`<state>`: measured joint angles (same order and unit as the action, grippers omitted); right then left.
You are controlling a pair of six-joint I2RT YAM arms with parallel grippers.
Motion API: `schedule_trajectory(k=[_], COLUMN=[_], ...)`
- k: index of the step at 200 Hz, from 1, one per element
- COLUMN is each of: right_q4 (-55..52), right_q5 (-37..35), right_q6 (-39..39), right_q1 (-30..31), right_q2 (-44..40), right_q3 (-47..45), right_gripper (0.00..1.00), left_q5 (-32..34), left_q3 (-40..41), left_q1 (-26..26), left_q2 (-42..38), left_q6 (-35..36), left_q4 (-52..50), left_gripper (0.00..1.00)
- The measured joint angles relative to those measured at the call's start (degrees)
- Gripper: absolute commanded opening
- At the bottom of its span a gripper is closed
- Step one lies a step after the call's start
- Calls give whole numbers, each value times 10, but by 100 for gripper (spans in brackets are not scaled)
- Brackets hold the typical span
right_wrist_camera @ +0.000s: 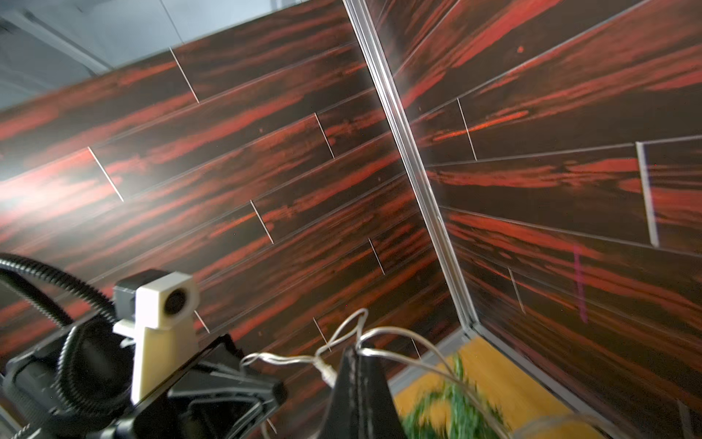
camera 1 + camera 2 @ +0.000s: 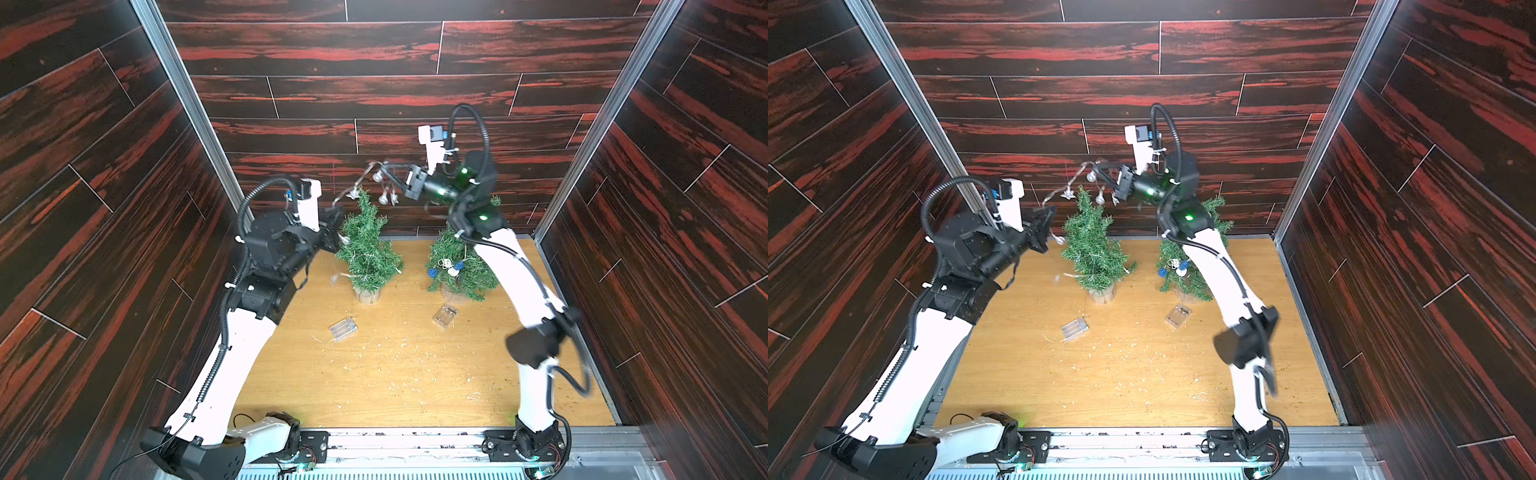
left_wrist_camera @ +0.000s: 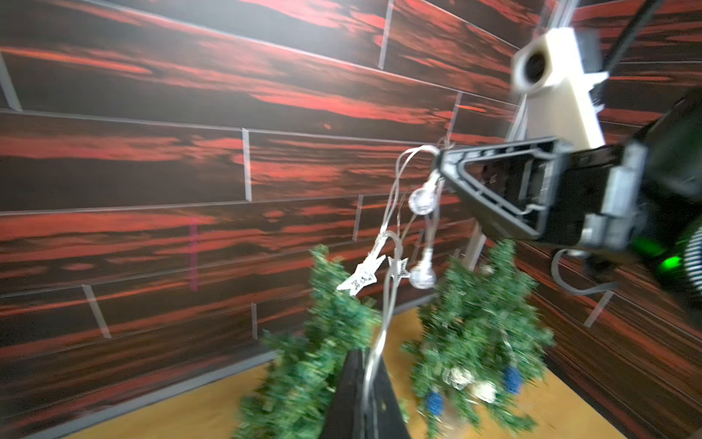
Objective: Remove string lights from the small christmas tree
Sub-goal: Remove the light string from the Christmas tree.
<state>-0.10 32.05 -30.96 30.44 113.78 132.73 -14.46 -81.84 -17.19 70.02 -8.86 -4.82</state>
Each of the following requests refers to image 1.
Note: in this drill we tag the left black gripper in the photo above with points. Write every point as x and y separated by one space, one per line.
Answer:
210 396

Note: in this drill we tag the small christmas tree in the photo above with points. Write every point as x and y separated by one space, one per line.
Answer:
445 411

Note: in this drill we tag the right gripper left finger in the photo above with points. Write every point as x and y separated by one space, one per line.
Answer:
342 419

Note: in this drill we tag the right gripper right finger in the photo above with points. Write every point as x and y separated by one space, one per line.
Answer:
377 414

